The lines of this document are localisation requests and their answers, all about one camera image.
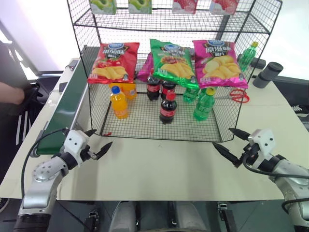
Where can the orange soda bottle blue cap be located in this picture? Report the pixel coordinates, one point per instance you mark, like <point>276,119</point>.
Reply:
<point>118,106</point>

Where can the black mat white print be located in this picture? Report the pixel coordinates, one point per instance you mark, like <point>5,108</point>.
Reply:
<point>297,96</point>

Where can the red print carton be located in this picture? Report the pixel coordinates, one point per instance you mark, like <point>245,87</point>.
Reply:
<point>224,6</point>
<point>184,6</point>

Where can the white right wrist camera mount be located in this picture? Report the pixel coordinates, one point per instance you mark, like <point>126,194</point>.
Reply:
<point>264,141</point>

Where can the green potato chip bag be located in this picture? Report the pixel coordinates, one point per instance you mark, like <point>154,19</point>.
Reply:
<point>173,65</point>

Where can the green conveyor belt white frame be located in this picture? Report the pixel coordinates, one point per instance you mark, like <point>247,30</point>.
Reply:
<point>65,106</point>

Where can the red potato chip bag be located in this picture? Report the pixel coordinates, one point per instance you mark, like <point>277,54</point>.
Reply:
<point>113,62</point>

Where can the grey cylindrical container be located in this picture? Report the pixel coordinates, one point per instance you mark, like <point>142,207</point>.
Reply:
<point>268,75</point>

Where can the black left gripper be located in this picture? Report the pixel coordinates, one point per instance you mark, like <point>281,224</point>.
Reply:
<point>87,154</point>

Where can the small red tie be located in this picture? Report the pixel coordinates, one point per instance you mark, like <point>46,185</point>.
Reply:
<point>108,133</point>

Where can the purple snack bag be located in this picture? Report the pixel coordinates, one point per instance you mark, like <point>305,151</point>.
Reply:
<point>144,70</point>

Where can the green print carton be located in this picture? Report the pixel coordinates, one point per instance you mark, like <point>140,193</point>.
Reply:
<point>103,6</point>
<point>140,6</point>

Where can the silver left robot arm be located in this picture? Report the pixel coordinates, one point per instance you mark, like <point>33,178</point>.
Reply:
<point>41,183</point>

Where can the person's bare hand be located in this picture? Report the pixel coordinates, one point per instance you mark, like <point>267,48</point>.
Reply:
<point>10,93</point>

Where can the dark grey cylinder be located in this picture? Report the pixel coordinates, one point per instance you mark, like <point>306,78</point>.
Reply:
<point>258,63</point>

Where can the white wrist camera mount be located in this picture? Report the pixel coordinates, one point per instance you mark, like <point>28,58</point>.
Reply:
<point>264,141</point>
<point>74,142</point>

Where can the green soda bottle yellow cap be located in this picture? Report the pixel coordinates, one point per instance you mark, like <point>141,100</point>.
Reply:
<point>247,56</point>
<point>204,106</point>
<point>189,95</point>

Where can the grey rounded shape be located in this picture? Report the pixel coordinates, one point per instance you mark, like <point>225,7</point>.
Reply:
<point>124,217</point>

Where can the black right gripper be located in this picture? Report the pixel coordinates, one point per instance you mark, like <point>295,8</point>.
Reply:
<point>251,153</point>

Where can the black trousers white stripes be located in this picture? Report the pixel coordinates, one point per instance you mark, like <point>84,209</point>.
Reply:
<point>21,125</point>

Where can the magenta potato chip bag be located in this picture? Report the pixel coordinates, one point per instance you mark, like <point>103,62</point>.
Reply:
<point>219,65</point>

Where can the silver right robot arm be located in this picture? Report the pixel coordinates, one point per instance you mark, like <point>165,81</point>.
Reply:
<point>292,174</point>

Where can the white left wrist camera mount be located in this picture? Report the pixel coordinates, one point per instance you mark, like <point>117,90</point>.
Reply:
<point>74,142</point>

